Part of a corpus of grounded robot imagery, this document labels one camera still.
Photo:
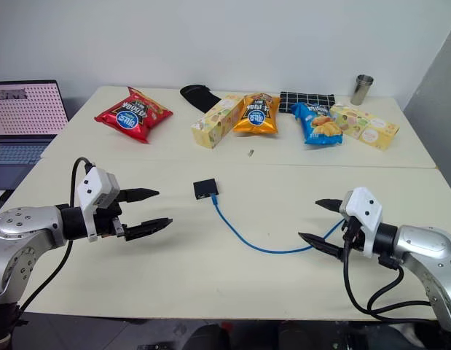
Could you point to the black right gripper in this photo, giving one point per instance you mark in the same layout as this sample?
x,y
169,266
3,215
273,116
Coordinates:
x,y
354,233

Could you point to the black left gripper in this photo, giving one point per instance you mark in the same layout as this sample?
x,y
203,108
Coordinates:
x,y
106,218

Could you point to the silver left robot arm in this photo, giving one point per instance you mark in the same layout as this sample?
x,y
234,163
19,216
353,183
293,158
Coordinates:
x,y
24,223

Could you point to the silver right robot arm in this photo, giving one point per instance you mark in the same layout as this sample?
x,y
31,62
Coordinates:
x,y
422,240

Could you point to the small black adapter box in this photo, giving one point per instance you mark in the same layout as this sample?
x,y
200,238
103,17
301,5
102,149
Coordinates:
x,y
205,187

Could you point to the red chip bag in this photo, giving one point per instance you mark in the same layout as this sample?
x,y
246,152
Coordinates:
x,y
134,116

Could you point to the blue chip bag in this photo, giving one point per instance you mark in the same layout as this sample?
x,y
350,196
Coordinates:
x,y
320,125

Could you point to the yellow printed carton box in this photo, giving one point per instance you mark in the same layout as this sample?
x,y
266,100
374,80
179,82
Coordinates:
x,y
214,125
367,127

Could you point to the black fabric pouch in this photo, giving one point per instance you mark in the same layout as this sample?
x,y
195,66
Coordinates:
x,y
199,96

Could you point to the black white grid cloth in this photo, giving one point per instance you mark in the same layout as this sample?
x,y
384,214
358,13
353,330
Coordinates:
x,y
309,97

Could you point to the orange chip bag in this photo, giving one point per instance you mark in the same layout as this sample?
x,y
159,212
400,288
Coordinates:
x,y
256,114

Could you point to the steel cup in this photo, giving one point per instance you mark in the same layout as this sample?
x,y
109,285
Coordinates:
x,y
361,91

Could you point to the open laptop computer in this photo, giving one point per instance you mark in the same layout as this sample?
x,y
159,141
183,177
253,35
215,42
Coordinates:
x,y
28,109

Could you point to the dark robot torso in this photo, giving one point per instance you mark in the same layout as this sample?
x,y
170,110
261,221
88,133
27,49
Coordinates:
x,y
3,328

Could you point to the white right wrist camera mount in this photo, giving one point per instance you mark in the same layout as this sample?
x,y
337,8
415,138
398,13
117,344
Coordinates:
x,y
367,208

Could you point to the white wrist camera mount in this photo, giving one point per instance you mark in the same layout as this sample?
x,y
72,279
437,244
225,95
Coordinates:
x,y
91,184
367,208

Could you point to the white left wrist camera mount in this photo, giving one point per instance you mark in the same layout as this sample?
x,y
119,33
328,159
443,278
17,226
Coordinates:
x,y
91,184

